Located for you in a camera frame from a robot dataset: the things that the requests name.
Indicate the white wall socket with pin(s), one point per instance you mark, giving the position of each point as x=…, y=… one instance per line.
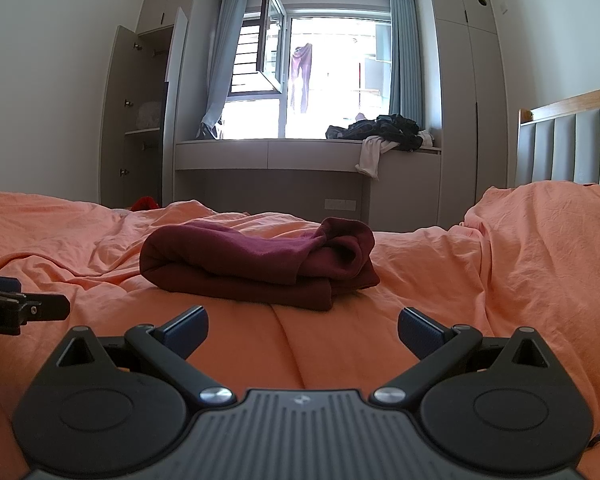
x=340, y=204

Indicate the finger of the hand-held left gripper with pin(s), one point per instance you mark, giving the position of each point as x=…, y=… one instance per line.
x=0, y=284
x=47, y=307

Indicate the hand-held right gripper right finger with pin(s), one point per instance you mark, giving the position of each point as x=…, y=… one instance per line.
x=422, y=331

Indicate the grey padded headboard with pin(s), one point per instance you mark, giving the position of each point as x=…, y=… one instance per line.
x=565, y=145

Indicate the purple hanging garment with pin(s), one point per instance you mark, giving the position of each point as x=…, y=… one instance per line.
x=300, y=75

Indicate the folded white bedding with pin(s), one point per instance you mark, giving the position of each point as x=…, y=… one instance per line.
x=149, y=116

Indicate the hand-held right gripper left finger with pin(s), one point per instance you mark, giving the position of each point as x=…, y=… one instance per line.
x=185, y=330

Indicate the white cloth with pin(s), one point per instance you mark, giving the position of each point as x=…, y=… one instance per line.
x=370, y=157

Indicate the window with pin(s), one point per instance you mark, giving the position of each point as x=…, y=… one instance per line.
x=340, y=75

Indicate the open grey wardrobe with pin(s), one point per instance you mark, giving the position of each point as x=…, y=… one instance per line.
x=145, y=110

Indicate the maroon long-sleeve shirt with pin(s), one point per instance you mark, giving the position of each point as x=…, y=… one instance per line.
x=260, y=265

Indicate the orange blanket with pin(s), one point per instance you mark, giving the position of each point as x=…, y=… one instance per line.
x=480, y=310

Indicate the grey window bench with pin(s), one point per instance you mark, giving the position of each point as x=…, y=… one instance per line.
x=270, y=155

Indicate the closed grey wardrobe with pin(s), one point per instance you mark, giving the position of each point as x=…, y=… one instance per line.
x=475, y=110

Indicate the red object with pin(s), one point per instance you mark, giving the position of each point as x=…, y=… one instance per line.
x=145, y=205

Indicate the pile of dark clothes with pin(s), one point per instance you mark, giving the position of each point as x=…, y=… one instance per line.
x=385, y=130

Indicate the blue-grey curtain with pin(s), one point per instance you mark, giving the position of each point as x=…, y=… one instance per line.
x=405, y=60
x=222, y=70

